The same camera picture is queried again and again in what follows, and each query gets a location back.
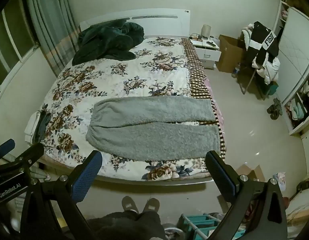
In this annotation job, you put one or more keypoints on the grey fleece pants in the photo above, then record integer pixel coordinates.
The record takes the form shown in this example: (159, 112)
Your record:
(149, 135)

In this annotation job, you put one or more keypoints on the white puffer jacket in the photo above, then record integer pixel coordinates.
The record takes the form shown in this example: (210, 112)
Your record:
(272, 70)

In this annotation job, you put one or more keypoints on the teal storage rack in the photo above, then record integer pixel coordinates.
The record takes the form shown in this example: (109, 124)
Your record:
(197, 221)

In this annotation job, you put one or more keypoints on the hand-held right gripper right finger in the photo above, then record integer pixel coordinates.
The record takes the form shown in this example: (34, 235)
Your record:
(220, 177)

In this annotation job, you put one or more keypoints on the teal folded clothes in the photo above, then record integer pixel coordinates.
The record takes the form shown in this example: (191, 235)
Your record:
(298, 110)

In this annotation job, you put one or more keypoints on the brown cardboard box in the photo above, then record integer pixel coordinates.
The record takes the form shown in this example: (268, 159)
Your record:
(227, 52)

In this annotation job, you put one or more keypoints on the person's left grey slipper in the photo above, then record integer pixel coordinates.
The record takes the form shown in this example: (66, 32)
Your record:
(129, 203)

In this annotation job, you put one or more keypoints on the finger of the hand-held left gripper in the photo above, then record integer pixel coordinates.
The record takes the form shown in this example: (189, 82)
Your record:
(32, 152)
(6, 147)

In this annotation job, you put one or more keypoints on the black and white jacket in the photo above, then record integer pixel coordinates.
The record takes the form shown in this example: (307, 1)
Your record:
(259, 35)

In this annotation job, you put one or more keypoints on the dark green blanket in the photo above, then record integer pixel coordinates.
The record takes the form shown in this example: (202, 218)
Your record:
(107, 40)

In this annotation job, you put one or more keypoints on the metal frame chair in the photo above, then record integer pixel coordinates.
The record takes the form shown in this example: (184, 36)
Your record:
(247, 82)

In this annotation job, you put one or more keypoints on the white folded cloth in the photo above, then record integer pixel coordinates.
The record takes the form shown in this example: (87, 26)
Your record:
(32, 127)

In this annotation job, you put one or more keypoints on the white framed window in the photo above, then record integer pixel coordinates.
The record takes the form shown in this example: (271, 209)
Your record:
(9, 30)

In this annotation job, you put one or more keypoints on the grey green curtain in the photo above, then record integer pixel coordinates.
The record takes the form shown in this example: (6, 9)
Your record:
(49, 30)

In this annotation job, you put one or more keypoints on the dark slipper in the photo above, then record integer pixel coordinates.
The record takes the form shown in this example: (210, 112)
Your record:
(277, 110)
(271, 108)

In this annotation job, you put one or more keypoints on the black phone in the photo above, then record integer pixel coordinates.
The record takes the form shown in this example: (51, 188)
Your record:
(210, 43)

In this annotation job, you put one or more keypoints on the person's grey slipper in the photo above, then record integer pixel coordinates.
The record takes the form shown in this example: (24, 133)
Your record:
(150, 205)
(129, 203)

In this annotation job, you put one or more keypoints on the person's right grey slipper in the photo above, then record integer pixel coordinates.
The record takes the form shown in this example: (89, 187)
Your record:
(150, 205)

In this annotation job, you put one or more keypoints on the dark folded cloth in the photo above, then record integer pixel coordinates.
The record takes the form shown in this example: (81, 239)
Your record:
(43, 127)

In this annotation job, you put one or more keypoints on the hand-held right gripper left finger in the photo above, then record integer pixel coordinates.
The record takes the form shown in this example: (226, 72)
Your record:
(85, 178)

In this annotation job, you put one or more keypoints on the pink folded clothes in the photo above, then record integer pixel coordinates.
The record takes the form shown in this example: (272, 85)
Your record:
(284, 12)

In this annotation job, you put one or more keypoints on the plastic water bottle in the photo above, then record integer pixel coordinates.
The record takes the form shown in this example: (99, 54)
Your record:
(235, 71)

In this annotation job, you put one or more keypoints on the printed pastel bag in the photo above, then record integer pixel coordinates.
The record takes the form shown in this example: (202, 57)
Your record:
(280, 181)

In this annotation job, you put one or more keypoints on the white wardrobe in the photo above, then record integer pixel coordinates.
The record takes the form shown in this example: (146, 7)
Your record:
(294, 42)

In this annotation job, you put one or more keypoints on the white bed with headboard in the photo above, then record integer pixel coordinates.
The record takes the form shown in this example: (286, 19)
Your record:
(159, 23)

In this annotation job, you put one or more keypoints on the teal storage box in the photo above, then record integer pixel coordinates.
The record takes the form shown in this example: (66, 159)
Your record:
(272, 88)

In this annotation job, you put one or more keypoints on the white nightstand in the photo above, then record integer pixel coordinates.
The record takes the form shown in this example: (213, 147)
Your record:
(207, 53)

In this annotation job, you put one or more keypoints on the person's legs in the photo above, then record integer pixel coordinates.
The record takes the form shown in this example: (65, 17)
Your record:
(124, 226)

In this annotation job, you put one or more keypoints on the white fleece garment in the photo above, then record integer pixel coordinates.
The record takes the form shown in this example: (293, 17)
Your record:
(247, 33)

